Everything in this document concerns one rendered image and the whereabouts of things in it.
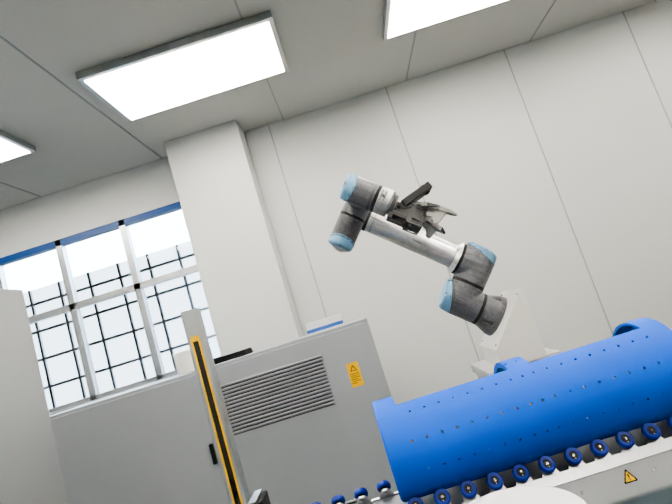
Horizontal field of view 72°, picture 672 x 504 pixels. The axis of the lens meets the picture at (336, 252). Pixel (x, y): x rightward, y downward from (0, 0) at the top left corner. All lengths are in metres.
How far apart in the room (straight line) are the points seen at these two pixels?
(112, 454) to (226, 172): 2.29
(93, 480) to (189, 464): 0.60
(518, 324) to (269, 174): 2.91
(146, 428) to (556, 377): 2.46
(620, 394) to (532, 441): 0.27
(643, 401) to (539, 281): 2.97
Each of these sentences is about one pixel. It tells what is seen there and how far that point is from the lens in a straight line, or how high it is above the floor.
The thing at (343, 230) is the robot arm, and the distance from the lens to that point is 1.58.
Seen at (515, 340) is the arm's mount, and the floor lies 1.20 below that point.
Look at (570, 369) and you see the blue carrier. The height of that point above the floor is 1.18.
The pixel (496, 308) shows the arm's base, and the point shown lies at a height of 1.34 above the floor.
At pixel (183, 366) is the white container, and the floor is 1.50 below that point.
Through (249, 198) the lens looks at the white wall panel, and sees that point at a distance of 4.06.
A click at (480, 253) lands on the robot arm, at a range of 2.19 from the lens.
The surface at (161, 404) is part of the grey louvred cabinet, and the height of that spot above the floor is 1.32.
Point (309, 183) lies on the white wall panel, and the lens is 4.32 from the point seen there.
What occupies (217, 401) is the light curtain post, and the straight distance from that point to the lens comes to 1.84.
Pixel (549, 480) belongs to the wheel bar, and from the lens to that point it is 1.51.
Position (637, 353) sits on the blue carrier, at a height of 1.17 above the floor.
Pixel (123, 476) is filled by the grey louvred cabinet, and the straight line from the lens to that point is 3.37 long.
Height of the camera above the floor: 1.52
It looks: 7 degrees up
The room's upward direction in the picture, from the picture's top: 17 degrees counter-clockwise
